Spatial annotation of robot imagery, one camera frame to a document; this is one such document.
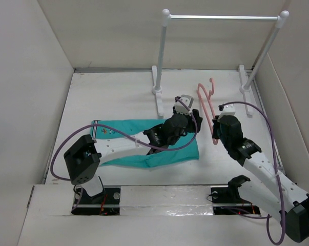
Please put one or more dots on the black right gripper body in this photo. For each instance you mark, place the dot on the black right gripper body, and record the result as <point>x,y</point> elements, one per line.
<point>217,132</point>

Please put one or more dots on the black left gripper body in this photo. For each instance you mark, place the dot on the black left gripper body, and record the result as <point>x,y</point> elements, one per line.
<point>189,128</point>

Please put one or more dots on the teal trousers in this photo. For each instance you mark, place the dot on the teal trousers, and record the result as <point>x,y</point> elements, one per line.
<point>132,127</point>

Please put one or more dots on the pink plastic hanger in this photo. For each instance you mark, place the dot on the pink plastic hanger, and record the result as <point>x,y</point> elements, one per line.
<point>204,97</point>

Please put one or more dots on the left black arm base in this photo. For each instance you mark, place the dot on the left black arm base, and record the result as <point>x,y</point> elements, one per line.
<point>105,204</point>

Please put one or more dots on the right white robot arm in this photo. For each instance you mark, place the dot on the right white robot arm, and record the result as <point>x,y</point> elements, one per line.
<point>274,192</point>

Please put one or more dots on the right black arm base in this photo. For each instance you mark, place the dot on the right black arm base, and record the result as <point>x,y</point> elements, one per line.
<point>225,204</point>

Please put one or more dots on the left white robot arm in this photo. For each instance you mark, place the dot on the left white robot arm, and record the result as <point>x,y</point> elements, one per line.
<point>86,154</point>

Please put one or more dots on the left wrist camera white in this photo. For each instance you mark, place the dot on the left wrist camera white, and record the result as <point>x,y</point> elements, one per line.
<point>183,104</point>

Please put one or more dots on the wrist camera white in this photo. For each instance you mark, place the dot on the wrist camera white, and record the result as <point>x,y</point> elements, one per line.
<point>226,110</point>
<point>183,104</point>

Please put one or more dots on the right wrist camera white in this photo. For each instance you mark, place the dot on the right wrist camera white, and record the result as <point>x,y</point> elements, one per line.
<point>226,110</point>

